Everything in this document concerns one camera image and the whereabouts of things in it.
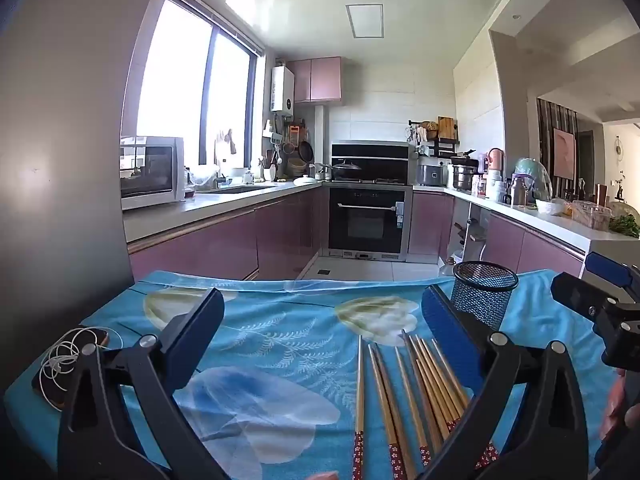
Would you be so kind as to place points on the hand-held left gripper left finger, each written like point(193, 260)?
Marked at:
point(197, 330)

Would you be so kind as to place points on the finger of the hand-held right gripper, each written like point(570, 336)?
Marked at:
point(607, 270)
point(575, 292)

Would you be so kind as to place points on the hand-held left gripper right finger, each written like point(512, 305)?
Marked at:
point(445, 330)

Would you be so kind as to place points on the black mesh utensil holder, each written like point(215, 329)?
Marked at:
point(482, 300)

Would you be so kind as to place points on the bundle of wooden chopsticks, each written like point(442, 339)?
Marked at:
point(359, 385)

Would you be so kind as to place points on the person's right hand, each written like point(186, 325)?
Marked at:
point(612, 410)

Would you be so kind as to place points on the green leafy vegetables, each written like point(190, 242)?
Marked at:
point(625, 226)

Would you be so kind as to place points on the clear plastic container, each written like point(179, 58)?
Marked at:
point(592, 216)

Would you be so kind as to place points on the yellow cooking oil bottle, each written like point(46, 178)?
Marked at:
point(451, 261)

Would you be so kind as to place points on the short pink base cabinets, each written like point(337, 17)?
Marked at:
point(520, 245)

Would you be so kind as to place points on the white plastic bag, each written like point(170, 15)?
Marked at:
point(549, 206)

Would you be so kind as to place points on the blue floral tablecloth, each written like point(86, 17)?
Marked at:
point(280, 360)

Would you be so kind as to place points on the long pink base cabinets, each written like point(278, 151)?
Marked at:
point(225, 240)

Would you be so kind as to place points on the brown smartphone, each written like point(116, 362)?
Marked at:
point(102, 337)

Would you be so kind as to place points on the steel thermos flask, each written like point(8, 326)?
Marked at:
point(518, 192)

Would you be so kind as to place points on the green mesh food cover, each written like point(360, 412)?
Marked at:
point(535, 175)

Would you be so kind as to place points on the black built-in oven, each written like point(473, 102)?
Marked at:
point(367, 225)

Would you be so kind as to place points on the white plastic jug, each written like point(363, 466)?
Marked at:
point(496, 187)

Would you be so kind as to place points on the white kitchen countertop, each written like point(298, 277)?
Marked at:
point(225, 199)

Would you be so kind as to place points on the kitchen sink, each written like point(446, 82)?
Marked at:
point(240, 190)

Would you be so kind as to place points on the steel steamer pot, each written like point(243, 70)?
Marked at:
point(462, 177)

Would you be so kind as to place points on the pink kettle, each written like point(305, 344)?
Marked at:
point(496, 160)

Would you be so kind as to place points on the steel rice cooker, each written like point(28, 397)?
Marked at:
point(431, 175)

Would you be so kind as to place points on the white microwave oven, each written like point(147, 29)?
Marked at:
point(172, 170)

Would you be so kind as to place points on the white covered dish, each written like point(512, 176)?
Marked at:
point(304, 178)

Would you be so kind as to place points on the black range hood stove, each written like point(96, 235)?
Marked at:
point(370, 157)

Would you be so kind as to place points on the black wok with lid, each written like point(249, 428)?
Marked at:
point(346, 167)

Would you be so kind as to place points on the bamboo steamer basket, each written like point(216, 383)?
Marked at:
point(297, 166)

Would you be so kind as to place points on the wooden cutting board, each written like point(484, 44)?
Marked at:
point(446, 127)

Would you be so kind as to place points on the hanging black frying pan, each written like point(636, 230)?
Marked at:
point(306, 151)

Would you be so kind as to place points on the grey refrigerator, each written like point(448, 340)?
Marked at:
point(65, 160)

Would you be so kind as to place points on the large kitchen window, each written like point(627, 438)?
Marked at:
point(170, 85)

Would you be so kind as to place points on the rectangular ceiling light panel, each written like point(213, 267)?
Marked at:
point(365, 20)

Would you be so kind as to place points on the pink framed wall picture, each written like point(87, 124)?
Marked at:
point(564, 152)

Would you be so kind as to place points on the dark striped wall panel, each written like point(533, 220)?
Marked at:
point(545, 135)

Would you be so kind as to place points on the black wall rack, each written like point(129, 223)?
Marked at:
point(445, 141)

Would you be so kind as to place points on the white wall water heater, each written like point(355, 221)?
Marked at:
point(283, 90)

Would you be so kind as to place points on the pink wall cabinet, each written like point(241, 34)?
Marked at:
point(320, 80)

